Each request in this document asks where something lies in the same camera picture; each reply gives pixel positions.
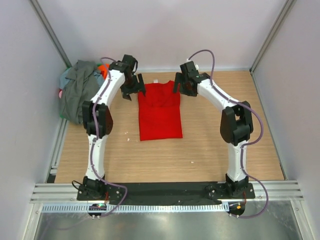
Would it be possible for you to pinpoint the green plastic basket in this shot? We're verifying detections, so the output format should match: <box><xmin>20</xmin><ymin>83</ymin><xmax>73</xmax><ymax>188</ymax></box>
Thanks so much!
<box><xmin>58</xmin><ymin>61</ymin><xmax>111</xmax><ymax>118</ymax></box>

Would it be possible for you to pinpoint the grey t-shirt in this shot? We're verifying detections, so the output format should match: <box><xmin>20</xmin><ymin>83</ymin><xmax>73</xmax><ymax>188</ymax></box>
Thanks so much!
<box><xmin>59</xmin><ymin>59</ymin><xmax>103</xmax><ymax>125</ymax></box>

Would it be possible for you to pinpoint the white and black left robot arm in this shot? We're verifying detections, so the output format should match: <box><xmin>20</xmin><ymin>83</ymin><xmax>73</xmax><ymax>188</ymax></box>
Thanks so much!
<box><xmin>77</xmin><ymin>54</ymin><xmax>146</xmax><ymax>201</ymax></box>

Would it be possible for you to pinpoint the white slotted cable duct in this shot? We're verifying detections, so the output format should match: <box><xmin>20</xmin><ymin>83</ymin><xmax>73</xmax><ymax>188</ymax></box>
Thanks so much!
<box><xmin>41</xmin><ymin>202</ymin><xmax>229</xmax><ymax>214</ymax></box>

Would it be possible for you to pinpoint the light blue garment in basket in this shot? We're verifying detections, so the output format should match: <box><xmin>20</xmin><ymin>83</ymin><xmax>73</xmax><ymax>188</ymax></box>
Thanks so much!
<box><xmin>58</xmin><ymin>68</ymin><xmax>105</xmax><ymax>90</ymax></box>

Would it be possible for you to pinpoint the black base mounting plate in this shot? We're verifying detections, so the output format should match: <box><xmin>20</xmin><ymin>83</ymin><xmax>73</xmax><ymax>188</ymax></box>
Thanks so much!
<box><xmin>76</xmin><ymin>181</ymin><xmax>256</xmax><ymax>206</ymax></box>

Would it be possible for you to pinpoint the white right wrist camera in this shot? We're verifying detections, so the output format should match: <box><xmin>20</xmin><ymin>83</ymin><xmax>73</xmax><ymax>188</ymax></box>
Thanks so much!
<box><xmin>186</xmin><ymin>58</ymin><xmax>199</xmax><ymax>71</ymax></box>

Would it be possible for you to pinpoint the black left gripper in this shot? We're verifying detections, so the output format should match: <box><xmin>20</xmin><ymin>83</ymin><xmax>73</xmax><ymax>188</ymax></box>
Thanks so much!
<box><xmin>121</xmin><ymin>73</ymin><xmax>146</xmax><ymax>101</ymax></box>

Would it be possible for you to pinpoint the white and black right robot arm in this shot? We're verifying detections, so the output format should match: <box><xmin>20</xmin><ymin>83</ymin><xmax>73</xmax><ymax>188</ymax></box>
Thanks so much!
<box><xmin>173</xmin><ymin>61</ymin><xmax>253</xmax><ymax>198</ymax></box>

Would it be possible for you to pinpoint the orange garment in basket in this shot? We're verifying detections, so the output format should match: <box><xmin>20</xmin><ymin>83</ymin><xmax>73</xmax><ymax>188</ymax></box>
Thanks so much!
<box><xmin>97</xmin><ymin>64</ymin><xmax>110</xmax><ymax>79</ymax></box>

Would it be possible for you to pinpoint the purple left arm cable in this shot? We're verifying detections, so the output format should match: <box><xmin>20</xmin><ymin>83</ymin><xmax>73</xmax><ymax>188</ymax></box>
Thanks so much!
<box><xmin>84</xmin><ymin>56</ymin><xmax>129</xmax><ymax>230</ymax></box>

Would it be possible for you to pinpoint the red t-shirt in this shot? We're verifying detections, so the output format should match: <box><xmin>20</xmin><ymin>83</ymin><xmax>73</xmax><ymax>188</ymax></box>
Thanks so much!
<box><xmin>137</xmin><ymin>80</ymin><xmax>183</xmax><ymax>141</ymax></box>

